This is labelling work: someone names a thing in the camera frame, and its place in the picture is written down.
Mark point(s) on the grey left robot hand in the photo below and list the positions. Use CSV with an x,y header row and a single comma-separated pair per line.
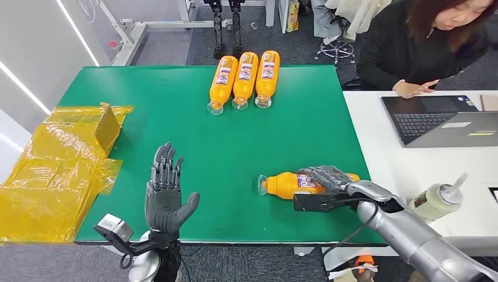
x,y
163,202

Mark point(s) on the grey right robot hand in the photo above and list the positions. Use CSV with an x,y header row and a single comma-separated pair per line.
x,y
330,179

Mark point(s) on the orange juice bottle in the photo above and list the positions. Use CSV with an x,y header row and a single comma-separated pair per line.
x,y
267,78
284,185
245,79
222,83

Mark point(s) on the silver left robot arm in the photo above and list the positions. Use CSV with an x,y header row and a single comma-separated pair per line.
x,y
144,264

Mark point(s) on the white paper strip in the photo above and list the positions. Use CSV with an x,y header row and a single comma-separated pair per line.
x,y
352,270

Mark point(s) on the pale drink cup with straw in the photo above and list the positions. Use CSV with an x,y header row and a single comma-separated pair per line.
x,y
433,202

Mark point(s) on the black laptop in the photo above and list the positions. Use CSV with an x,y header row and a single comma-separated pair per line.
x,y
420,116

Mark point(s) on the yellow film wrapped cardboard box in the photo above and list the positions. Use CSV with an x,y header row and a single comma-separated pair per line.
x,y
50,175

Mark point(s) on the person's hand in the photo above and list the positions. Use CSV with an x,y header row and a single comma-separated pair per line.
x,y
410,89

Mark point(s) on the white paper sheet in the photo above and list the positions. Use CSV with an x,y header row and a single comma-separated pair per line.
x,y
441,229

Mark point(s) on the grey laptop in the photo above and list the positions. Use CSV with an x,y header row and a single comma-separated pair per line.
x,y
455,134

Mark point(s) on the person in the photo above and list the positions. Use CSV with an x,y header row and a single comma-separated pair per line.
x,y
397,50

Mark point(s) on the seated person's legs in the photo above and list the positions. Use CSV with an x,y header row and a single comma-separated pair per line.
x,y
325,19

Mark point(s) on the black flat device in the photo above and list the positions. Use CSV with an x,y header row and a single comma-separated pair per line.
x,y
495,194

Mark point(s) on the white garment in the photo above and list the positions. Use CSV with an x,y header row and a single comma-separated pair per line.
x,y
360,15

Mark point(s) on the yellow printed carton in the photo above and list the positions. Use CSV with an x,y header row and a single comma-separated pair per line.
x,y
292,15

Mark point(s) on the black robot leg stand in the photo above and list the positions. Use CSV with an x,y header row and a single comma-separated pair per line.
x,y
236,31
218,31

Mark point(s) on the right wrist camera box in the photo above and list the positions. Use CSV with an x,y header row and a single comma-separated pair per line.
x,y
311,202

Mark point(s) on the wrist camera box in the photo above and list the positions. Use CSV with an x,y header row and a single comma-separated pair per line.
x,y
311,202
114,227

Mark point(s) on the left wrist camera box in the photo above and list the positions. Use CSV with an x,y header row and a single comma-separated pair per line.
x,y
114,227

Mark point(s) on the white metal table frame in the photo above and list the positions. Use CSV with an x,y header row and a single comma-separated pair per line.
x,y
130,37

